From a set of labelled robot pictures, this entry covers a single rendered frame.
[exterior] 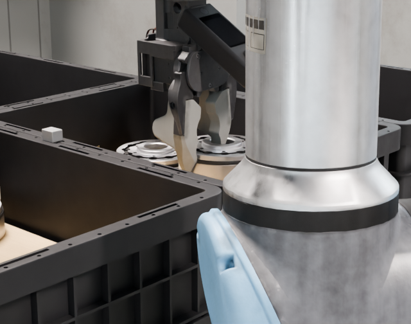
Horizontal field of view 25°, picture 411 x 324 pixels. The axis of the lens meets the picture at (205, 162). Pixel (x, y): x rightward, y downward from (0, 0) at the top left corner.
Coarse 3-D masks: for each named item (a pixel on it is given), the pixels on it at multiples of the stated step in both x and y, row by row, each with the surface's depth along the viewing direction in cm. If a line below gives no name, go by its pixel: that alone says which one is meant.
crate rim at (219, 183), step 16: (64, 96) 117; (80, 96) 118; (96, 96) 120; (240, 96) 117; (0, 112) 109; (16, 112) 111; (16, 128) 102; (384, 128) 103; (400, 128) 102; (80, 144) 96; (384, 144) 100; (128, 160) 90; (144, 160) 90; (192, 176) 85
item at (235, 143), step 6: (210, 138) 112; (228, 138) 112; (234, 138) 112; (204, 144) 110; (210, 144) 109; (216, 144) 109; (222, 144) 109; (228, 144) 109; (234, 144) 109; (240, 144) 110
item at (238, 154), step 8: (200, 136) 115; (208, 136) 115; (232, 136) 115; (240, 136) 115; (200, 144) 111; (200, 152) 108; (208, 152) 108; (216, 152) 108; (224, 152) 108; (232, 152) 108; (240, 152) 109; (208, 160) 107; (216, 160) 106; (224, 160) 106; (232, 160) 106; (240, 160) 107
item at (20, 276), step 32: (0, 128) 102; (96, 160) 91; (128, 224) 73; (160, 224) 76; (192, 224) 79; (32, 256) 67; (64, 256) 68; (96, 256) 71; (0, 288) 64; (32, 288) 67
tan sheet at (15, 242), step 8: (8, 224) 102; (8, 232) 100; (16, 232) 100; (24, 232) 100; (0, 240) 97; (8, 240) 97; (16, 240) 97; (24, 240) 97; (32, 240) 97; (40, 240) 97; (48, 240) 97; (0, 248) 95; (8, 248) 95; (16, 248) 95; (24, 248) 95; (32, 248) 95; (40, 248) 95; (0, 256) 93; (8, 256) 93; (16, 256) 93
